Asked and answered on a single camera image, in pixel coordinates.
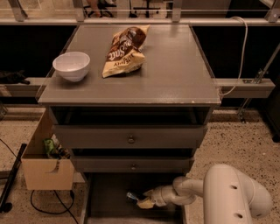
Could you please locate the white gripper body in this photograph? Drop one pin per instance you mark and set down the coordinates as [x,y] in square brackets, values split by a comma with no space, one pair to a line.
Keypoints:
[160,196]

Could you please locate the blue silver redbull can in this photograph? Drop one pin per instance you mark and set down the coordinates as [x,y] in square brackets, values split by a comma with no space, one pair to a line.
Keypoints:
[132,197]

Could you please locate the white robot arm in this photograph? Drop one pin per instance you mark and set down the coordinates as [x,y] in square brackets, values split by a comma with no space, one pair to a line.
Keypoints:
[229,196]

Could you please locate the open grey bottom drawer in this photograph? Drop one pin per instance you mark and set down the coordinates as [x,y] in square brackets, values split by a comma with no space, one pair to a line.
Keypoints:
[106,200]

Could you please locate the grey drawer cabinet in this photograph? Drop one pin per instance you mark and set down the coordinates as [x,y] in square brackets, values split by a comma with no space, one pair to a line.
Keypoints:
[172,88]

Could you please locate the grey middle drawer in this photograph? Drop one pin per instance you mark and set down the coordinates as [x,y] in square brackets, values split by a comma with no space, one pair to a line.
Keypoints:
[133,164]

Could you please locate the grey upper drawer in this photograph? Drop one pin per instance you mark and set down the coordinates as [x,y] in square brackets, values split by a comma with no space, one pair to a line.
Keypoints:
[126,137]

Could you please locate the cardboard box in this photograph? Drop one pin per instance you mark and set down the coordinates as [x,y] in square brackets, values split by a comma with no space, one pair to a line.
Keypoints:
[40,171]

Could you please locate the green packet in box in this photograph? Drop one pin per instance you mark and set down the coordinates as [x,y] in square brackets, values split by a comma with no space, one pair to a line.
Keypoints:
[49,147]

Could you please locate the brown yellow snack bag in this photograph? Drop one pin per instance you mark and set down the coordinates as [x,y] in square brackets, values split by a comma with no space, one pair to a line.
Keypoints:
[125,54]

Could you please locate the black pole stand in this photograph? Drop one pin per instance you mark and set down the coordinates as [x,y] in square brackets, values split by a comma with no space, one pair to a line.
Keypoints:
[9,177]

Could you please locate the white bowl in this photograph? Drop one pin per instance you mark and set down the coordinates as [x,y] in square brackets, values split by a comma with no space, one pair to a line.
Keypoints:
[72,66]

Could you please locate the black object on rail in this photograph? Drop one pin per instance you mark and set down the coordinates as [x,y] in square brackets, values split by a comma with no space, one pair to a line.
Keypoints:
[9,77]

